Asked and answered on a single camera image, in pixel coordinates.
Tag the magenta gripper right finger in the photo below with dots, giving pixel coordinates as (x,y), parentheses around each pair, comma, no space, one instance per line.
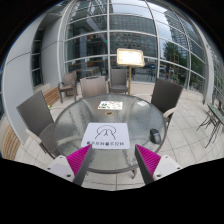
(153,166)

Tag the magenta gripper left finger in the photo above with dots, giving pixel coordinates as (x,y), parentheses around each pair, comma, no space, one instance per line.
(73,167)

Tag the white mouse pad with logo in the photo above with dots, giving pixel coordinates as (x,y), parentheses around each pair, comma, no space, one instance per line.
(113,136)

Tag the colourful printed card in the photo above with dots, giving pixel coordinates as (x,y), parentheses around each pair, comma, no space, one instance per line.
(110,105)

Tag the grey wicker chair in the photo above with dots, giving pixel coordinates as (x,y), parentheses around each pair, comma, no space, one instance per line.
(118,81)
(39,123)
(164,99)
(92,86)
(68,84)

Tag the grey wicker chair right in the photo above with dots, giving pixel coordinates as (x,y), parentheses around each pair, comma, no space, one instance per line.
(164,99)

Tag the grey wicker chair far left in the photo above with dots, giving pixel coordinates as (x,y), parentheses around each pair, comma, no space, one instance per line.
(68,84)

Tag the grey wicker chair far middle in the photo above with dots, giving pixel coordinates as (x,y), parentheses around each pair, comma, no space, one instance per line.
(92,86)

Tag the metal side table right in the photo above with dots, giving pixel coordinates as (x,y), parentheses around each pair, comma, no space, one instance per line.
(215,116)

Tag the grey wicker chair far back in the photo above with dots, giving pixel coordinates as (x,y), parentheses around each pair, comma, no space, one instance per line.
(118,81)

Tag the gold menu display stand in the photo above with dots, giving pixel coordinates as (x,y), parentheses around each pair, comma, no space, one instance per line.
(130,58)

